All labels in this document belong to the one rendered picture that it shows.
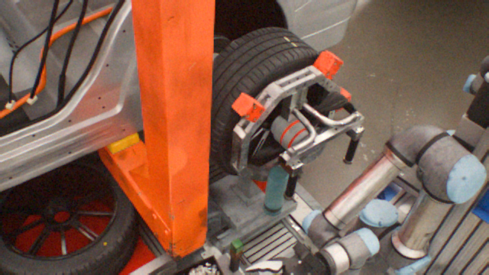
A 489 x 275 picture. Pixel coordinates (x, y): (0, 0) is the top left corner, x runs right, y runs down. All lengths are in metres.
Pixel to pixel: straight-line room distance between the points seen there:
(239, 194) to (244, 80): 0.90
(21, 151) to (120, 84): 0.45
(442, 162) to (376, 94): 2.47
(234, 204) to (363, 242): 1.36
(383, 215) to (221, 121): 0.70
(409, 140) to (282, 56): 0.75
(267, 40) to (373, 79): 1.96
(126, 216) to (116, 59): 0.70
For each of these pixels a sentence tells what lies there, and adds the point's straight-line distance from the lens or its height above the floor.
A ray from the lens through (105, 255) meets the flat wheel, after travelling 2.18.
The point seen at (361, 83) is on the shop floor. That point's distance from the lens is 3.84.
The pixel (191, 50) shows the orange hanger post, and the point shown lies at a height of 1.55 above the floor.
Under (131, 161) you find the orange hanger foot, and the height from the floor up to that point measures 0.68.
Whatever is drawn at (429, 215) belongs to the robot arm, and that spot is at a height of 1.25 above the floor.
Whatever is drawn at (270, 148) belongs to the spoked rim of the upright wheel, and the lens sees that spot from 2.37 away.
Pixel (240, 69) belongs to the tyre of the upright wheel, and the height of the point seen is 1.13.
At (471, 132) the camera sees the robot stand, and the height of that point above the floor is 1.34.
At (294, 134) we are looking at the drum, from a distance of 2.04.
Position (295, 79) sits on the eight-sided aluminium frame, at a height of 1.10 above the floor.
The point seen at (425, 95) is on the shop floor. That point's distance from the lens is 3.93.
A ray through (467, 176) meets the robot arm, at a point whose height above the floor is 1.45.
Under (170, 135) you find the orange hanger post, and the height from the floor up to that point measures 1.26.
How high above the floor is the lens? 2.35
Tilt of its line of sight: 47 degrees down
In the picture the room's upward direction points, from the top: 6 degrees clockwise
